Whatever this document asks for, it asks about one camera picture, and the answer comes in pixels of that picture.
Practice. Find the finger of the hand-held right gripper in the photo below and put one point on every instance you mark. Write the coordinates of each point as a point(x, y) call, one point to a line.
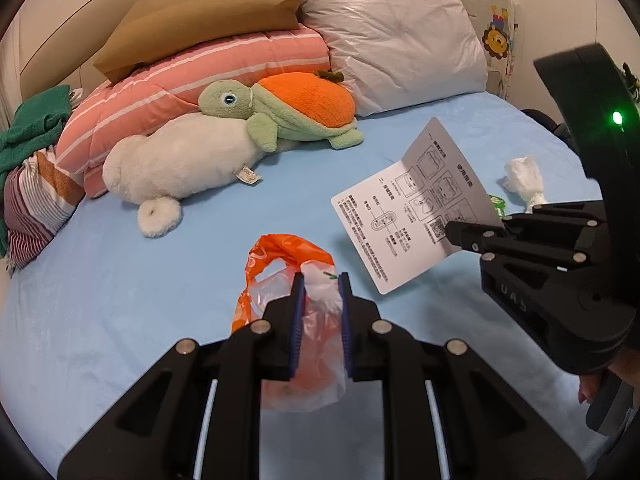
point(500, 240)
point(560, 214)

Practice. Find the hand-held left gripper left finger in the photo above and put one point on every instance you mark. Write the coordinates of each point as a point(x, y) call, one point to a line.
point(296, 325)

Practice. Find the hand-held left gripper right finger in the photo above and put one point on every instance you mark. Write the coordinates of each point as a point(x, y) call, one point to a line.
point(346, 325)

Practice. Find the orange white plastic bag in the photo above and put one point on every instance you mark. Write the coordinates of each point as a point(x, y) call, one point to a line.
point(280, 250)

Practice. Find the white instruction leaflet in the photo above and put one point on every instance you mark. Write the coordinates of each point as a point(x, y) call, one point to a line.
point(400, 210)

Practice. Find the person's right hand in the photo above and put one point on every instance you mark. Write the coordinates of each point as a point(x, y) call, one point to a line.
point(588, 391)

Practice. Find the green patterned candy wrapper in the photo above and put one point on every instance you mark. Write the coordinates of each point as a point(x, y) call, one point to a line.
point(496, 204)

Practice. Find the crumpled white tissue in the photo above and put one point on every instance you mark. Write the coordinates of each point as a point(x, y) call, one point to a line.
point(522, 177)

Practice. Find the lion printed board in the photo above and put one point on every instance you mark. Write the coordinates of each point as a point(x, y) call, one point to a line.
point(497, 40)

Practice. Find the white plush toy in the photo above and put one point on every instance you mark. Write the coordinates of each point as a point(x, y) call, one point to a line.
point(185, 160)

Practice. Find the grey pillow in plastic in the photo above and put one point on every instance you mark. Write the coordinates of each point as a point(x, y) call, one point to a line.
point(400, 45)

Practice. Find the green orange turtle plush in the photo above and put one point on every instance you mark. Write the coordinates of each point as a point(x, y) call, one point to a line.
point(305, 100)

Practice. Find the pink striped quilt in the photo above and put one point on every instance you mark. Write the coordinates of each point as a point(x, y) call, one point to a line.
point(150, 95)

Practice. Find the striped cloth bundle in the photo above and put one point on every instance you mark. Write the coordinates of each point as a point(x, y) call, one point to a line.
point(30, 210)

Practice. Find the brown pillow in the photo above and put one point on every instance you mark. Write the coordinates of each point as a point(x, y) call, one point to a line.
point(200, 15)

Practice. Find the green knitted cloth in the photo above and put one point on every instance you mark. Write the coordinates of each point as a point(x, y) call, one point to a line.
point(30, 125)

